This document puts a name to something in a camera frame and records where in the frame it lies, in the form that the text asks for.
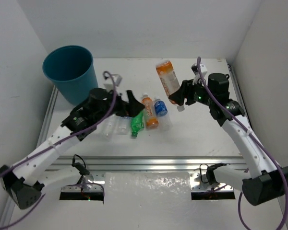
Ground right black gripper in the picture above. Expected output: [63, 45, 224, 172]
[169, 76, 215, 106]

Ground orange label bottle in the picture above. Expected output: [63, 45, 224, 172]
[156, 59, 184, 112]
[142, 93, 159, 129]

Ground blue label bottle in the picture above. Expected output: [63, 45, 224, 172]
[117, 116, 131, 135]
[154, 96, 172, 131]

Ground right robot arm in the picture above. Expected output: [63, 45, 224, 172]
[169, 73, 288, 206]

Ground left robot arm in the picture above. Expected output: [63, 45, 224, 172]
[0, 88, 144, 210]

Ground teal plastic bin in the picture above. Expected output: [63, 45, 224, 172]
[42, 46, 98, 105]

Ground crushed green bottle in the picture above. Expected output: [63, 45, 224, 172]
[131, 111, 144, 138]

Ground clear bottle white cap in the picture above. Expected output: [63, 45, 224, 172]
[101, 115, 117, 141]

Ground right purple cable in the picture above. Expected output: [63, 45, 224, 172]
[196, 56, 288, 230]

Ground purple cable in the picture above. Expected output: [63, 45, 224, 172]
[0, 70, 118, 228]
[196, 56, 288, 230]

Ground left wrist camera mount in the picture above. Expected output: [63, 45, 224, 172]
[104, 74, 122, 92]

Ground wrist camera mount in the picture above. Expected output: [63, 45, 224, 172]
[191, 63, 207, 85]
[104, 74, 122, 92]

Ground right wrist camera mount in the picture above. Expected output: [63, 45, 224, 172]
[191, 63, 207, 85]

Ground aluminium rail frame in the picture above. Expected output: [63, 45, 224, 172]
[0, 61, 288, 230]

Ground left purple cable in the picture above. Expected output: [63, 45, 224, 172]
[0, 70, 118, 228]

